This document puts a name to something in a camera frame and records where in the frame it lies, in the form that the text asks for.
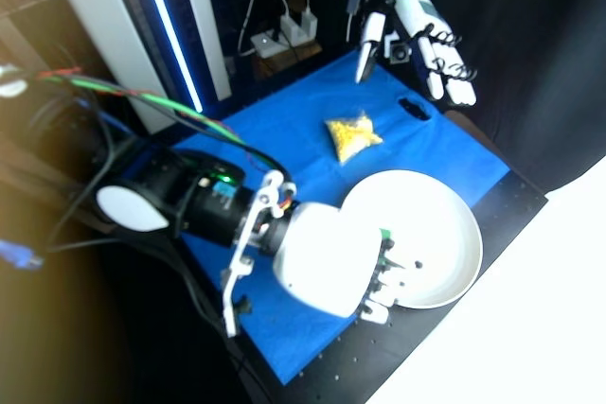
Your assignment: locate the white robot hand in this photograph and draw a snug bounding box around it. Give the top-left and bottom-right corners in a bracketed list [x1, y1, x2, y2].
[354, 0, 478, 107]
[273, 202, 409, 325]

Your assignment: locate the yellow bag of snacks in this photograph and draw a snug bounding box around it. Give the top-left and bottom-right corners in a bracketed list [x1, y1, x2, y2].
[324, 111, 383, 165]

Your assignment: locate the white round plate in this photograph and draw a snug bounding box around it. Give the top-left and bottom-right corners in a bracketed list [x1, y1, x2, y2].
[340, 168, 484, 309]

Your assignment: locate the white power strip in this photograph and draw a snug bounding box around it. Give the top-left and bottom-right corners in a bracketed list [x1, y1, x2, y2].
[278, 12, 319, 46]

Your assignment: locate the blue cloth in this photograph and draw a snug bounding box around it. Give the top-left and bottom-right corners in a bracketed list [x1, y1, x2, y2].
[172, 48, 511, 386]

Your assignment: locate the brown box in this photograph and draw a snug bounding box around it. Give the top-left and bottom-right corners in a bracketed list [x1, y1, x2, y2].
[254, 44, 324, 79]

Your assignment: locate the white power adapter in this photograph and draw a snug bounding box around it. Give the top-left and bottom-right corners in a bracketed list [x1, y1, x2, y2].
[249, 29, 286, 58]

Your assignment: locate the white pillar with blue light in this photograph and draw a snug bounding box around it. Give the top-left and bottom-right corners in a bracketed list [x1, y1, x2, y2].
[40, 0, 233, 135]

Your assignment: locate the blue connector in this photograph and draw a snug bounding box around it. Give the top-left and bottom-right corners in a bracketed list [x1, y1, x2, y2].
[0, 239, 45, 272]

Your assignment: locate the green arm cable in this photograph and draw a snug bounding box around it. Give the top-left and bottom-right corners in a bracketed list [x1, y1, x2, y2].
[46, 73, 248, 146]

